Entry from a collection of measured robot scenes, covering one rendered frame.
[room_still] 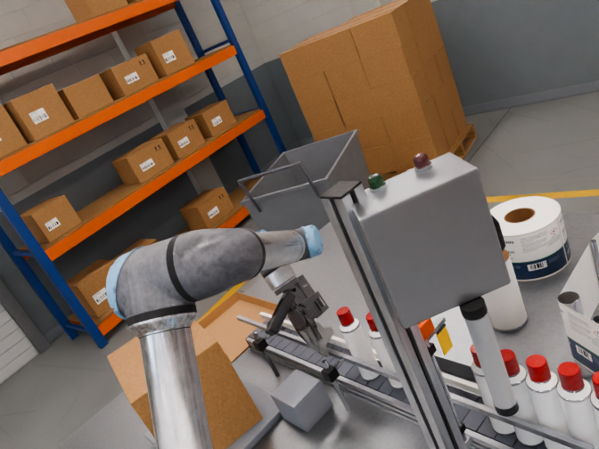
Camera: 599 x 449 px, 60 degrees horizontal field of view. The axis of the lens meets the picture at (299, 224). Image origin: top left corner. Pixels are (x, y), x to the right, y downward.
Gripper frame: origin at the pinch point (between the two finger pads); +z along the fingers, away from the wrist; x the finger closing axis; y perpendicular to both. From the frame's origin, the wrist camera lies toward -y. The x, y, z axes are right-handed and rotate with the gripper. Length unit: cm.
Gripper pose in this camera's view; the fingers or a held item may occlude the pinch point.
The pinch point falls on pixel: (323, 354)
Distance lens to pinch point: 135.9
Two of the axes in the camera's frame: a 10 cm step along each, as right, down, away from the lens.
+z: 5.6, 8.2, -1.0
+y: 7.3, -4.3, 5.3
